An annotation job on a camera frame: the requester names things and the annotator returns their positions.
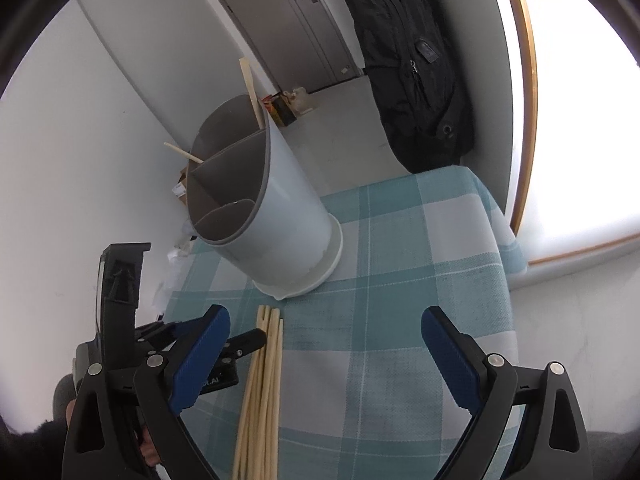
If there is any brown cardboard box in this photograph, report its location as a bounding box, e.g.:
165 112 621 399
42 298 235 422
172 164 195 204

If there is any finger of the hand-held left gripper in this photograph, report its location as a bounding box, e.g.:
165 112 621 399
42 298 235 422
220 328 267 362

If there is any teal plaid tablecloth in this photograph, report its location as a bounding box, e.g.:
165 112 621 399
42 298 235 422
162 166 529 480

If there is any black backpack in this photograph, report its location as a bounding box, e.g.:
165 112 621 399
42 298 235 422
340 0 476 174

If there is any bundle of wooden chopsticks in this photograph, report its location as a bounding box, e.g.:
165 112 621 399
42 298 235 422
231 304 285 480

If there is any single wooden chopstick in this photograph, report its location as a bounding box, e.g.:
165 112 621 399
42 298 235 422
163 142 205 165
239 58 266 129

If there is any person's left forearm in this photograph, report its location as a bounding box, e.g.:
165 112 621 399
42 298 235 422
5 410 68 480

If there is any clear bag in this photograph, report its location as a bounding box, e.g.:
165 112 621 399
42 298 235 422
282 87 314 114

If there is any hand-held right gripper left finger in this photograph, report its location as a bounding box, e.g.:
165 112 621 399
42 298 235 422
62 304 232 480

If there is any wooden window frame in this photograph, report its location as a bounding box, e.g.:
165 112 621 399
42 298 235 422
500 0 640 267

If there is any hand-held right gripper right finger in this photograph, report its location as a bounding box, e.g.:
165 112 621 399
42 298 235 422
421 305 592 480

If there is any grey divided utensil holder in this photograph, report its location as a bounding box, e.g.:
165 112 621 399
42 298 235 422
185 94 344 301

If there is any grey door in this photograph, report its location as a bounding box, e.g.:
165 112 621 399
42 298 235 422
195 0 364 94

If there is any person's left hand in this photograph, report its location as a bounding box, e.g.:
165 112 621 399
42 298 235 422
141 430 161 467

